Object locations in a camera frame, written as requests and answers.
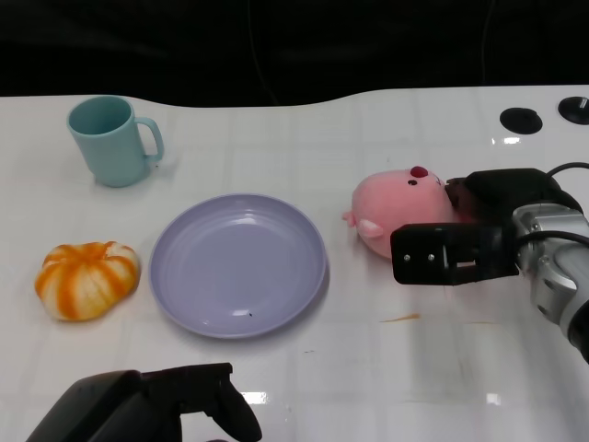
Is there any lavender plastic plate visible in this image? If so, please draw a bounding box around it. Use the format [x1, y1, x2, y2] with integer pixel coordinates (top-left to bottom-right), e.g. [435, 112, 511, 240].
[147, 192, 329, 340]

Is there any pink plush beaver doll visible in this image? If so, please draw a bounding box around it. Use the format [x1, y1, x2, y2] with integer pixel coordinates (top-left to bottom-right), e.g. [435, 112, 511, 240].
[341, 165, 466, 263]

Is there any light teal plastic mug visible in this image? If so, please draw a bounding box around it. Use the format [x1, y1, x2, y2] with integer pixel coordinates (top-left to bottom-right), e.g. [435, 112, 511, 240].
[66, 94, 165, 188]

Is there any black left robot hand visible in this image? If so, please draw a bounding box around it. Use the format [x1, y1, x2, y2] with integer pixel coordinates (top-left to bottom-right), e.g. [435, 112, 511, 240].
[25, 362, 263, 442]

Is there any thin dark background cable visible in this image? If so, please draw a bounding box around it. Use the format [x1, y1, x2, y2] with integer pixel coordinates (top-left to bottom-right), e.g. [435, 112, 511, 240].
[479, 0, 495, 88]

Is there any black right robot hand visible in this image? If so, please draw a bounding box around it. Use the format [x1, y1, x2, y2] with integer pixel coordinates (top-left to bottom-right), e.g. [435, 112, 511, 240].
[389, 168, 579, 287]

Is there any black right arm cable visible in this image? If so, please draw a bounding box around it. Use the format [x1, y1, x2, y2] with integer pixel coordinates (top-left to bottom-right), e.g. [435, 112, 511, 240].
[545, 161, 589, 179]

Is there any black round table grommet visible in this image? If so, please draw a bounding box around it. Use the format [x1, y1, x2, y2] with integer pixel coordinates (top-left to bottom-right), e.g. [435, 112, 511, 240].
[558, 96, 589, 124]
[499, 107, 543, 135]

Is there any orange white striped pumpkin toy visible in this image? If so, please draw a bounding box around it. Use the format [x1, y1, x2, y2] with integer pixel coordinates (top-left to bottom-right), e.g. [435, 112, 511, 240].
[34, 240, 141, 322]

